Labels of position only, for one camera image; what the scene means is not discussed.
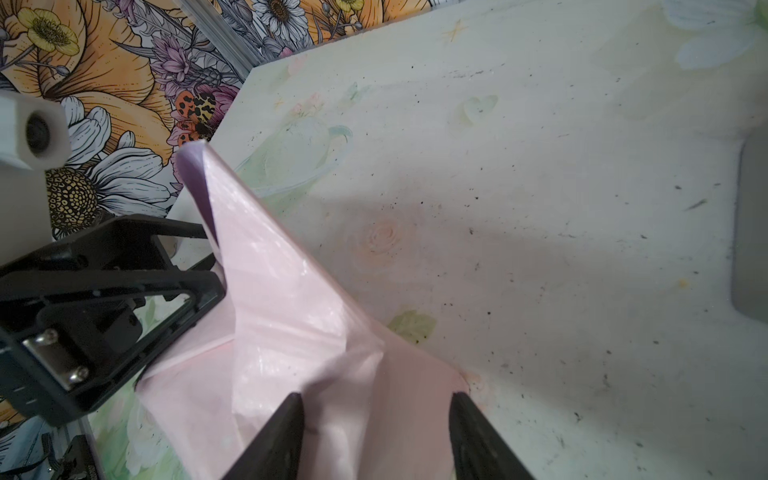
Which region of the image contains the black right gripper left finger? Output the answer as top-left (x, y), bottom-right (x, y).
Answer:
top-left (223, 392), bottom-right (305, 480)

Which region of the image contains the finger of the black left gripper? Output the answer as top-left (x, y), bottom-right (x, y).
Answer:
top-left (1, 215), bottom-right (216, 285)
top-left (1, 270), bottom-right (225, 426)

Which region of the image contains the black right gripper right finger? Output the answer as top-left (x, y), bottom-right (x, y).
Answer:
top-left (449, 392), bottom-right (534, 480)

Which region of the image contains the purple and pink wrapping paper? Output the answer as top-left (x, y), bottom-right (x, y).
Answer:
top-left (137, 141), bottom-right (467, 479)

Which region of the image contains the grey tape dispenser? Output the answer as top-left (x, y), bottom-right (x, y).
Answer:
top-left (731, 124), bottom-right (767, 322)

